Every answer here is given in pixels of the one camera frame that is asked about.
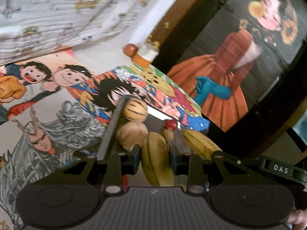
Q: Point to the person's right hand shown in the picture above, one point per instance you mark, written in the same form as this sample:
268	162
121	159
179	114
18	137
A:
297	216

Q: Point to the white cartoon printed blanket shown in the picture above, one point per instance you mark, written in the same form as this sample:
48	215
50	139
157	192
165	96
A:
60	14

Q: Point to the brown wooden door frame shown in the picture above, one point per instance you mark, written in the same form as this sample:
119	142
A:
182	12

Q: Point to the wall poster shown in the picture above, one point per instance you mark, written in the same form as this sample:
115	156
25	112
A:
230	76

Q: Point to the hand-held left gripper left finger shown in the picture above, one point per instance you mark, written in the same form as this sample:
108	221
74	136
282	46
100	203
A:
136	157

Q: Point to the red cherry tomato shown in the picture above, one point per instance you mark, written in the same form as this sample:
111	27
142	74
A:
172	124

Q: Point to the pale oval melon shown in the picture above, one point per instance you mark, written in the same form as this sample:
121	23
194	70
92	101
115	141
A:
132	135

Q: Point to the reddish brown apple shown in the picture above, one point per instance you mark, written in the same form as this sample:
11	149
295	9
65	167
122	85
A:
130	49

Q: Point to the small tan potato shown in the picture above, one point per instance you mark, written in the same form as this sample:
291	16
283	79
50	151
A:
168	137

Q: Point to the glass jar with orange base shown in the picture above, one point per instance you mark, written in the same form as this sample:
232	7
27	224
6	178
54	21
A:
145	55

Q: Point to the colourful cartoon printed cloth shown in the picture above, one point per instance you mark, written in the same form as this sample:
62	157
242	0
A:
60	115

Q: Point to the dried yellow flower sprig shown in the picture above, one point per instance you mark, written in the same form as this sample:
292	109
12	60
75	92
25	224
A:
153	42

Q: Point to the grey metal tray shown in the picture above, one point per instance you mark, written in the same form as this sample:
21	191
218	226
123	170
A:
115	122

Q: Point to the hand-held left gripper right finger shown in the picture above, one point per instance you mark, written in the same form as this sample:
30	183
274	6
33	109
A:
173	158

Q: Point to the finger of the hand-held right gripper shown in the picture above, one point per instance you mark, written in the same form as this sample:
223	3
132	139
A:
250	164

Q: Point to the dark striped round melon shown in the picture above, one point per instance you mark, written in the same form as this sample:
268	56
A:
134	109

